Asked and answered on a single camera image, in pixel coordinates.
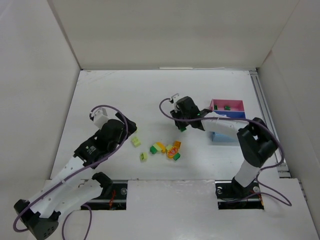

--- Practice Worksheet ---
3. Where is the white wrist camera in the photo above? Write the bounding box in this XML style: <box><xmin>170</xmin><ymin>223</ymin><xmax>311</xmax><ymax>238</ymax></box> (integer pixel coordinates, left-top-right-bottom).
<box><xmin>169</xmin><ymin>93</ymin><xmax>181</xmax><ymax>104</ymax></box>
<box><xmin>91</xmin><ymin>108</ymin><xmax>109</xmax><ymax>129</ymax></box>

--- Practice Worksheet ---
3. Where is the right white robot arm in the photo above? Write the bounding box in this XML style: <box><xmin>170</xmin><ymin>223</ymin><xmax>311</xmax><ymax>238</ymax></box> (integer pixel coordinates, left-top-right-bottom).
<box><xmin>169</xmin><ymin>94</ymin><xmax>279</xmax><ymax>199</ymax></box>

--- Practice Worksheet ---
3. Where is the pink container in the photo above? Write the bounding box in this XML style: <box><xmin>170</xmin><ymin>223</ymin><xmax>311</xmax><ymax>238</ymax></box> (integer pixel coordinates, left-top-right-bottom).
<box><xmin>209</xmin><ymin>99</ymin><xmax>245</xmax><ymax>112</ymax></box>

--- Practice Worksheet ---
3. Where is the green lego in pile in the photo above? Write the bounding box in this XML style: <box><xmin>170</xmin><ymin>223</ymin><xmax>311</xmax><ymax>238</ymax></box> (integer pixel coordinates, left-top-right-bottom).
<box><xmin>149</xmin><ymin>146</ymin><xmax>158</xmax><ymax>155</ymax></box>

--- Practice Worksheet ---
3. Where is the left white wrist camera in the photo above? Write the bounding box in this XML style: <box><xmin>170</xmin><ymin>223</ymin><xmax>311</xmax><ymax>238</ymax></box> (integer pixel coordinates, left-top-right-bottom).
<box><xmin>91</xmin><ymin>108</ymin><xmax>109</xmax><ymax>129</ymax></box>

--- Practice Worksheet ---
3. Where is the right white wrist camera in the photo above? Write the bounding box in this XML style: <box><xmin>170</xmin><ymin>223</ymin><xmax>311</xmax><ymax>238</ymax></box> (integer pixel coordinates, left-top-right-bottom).
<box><xmin>169</xmin><ymin>93</ymin><xmax>181</xmax><ymax>104</ymax></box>

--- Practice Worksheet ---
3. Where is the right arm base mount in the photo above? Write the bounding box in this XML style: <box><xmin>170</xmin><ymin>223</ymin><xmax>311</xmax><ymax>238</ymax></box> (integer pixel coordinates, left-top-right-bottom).
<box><xmin>214</xmin><ymin>179</ymin><xmax>264</xmax><ymax>210</ymax></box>

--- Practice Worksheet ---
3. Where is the purple-blue container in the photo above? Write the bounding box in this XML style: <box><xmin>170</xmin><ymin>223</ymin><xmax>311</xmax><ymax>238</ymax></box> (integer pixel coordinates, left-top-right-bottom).
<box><xmin>214</xmin><ymin>110</ymin><xmax>246</xmax><ymax>119</ymax></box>

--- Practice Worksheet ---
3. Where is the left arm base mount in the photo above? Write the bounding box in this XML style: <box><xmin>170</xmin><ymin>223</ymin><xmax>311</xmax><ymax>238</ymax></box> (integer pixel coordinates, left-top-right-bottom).
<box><xmin>85</xmin><ymin>172</ymin><xmax>128</xmax><ymax>211</ymax></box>

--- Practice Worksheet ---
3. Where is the lime lego brick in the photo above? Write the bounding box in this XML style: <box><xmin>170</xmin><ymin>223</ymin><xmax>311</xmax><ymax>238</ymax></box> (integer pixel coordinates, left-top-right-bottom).
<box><xmin>139</xmin><ymin>152</ymin><xmax>148</xmax><ymax>162</ymax></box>
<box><xmin>131</xmin><ymin>136</ymin><xmax>141</xmax><ymax>148</ymax></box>

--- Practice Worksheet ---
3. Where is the orange lego brick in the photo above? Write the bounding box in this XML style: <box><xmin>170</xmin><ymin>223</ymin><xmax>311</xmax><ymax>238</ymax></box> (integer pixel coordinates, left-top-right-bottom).
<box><xmin>174</xmin><ymin>141</ymin><xmax>181</xmax><ymax>149</ymax></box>

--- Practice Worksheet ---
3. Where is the green lego right of pile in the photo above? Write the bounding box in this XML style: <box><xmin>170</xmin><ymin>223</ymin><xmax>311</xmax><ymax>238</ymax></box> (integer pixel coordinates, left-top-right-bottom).
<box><xmin>172</xmin><ymin>152</ymin><xmax>181</xmax><ymax>161</ymax></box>

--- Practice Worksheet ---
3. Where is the orange flower print lego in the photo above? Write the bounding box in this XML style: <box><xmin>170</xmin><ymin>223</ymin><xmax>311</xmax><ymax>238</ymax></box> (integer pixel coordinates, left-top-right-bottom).
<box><xmin>166</xmin><ymin>146</ymin><xmax>179</xmax><ymax>160</ymax></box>

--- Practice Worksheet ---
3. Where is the aluminium rail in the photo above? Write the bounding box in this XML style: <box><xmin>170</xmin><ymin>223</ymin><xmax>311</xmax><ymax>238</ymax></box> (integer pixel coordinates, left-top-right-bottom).
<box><xmin>249</xmin><ymin>69</ymin><xmax>292</xmax><ymax>179</ymax></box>

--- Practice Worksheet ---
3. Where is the light blue container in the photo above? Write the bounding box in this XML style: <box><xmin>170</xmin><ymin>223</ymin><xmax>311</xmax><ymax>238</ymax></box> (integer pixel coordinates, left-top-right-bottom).
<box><xmin>210</xmin><ymin>132</ymin><xmax>239</xmax><ymax>145</ymax></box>

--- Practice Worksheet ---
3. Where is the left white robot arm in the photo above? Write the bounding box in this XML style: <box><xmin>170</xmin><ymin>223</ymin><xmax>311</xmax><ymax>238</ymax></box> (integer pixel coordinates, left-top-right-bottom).
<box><xmin>14</xmin><ymin>108</ymin><xmax>137</xmax><ymax>240</ymax></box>

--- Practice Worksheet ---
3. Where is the yellow curved lego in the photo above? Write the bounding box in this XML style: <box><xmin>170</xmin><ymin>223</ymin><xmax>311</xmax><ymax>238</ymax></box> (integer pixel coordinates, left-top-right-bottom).
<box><xmin>153</xmin><ymin>142</ymin><xmax>167</xmax><ymax>154</ymax></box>

